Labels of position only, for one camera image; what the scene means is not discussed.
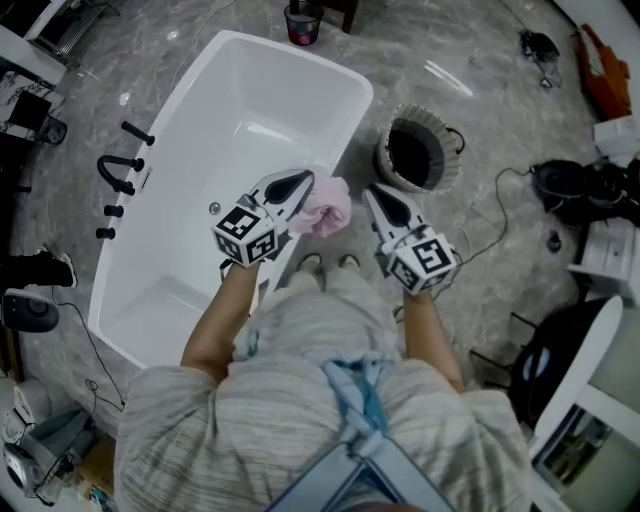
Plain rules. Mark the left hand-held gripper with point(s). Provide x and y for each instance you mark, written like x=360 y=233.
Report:
x=245 y=232

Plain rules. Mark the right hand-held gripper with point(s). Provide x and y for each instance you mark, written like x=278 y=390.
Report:
x=422 y=262

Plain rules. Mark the pink cloth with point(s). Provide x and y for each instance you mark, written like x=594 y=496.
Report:
x=327 y=207

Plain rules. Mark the grey pleated basket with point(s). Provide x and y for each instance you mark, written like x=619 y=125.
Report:
x=417 y=150

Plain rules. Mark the person's right forearm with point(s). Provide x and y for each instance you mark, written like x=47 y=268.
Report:
x=430 y=340

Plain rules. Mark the person's left forearm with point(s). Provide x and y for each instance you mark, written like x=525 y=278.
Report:
x=220 y=315

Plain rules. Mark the white bathtub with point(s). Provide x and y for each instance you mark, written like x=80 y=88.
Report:
x=240 y=150

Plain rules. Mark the chrome bathtub drain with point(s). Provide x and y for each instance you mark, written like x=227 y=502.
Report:
x=215 y=206

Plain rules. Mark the person's right shoe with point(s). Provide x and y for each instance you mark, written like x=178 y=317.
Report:
x=348 y=261

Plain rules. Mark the person's shoe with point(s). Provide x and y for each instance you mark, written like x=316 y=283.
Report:
x=47 y=267
x=310 y=261
x=348 y=261

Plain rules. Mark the person's left shoe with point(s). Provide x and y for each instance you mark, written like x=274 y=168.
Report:
x=310 y=261

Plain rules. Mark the person's grey trousers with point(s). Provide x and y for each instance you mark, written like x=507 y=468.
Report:
x=325 y=310

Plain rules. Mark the black mesh wastebasket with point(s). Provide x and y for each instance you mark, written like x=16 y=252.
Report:
x=302 y=25

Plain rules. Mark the black hand shower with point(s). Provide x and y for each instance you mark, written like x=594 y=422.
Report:
x=137 y=132

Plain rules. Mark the black faucet knob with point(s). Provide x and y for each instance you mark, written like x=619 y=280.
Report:
x=114 y=210
x=105 y=233

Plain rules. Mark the black round chair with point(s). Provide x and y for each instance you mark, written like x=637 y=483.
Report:
x=555 y=350

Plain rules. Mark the white drawer cabinet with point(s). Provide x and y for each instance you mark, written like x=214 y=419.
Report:
x=607 y=262

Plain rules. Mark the white cardboard box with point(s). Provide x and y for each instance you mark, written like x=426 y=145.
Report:
x=617 y=135

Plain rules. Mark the small black mesh bin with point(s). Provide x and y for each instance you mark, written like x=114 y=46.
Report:
x=52 y=130

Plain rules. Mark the orange bag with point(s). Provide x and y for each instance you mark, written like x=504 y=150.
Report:
x=602 y=70

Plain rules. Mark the person's grey striped shirt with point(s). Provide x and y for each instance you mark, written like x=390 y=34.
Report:
x=240 y=435

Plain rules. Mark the white framed table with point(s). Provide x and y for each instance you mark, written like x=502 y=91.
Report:
x=585 y=400

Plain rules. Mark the black square box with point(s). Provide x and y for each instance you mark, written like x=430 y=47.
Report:
x=30 y=111

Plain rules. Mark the white shelf unit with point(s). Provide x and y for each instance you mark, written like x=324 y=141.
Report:
x=25 y=45

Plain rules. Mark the grey storage box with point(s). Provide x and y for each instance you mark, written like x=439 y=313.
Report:
x=60 y=440

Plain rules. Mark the white and silver appliance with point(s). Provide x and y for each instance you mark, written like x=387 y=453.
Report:
x=17 y=440

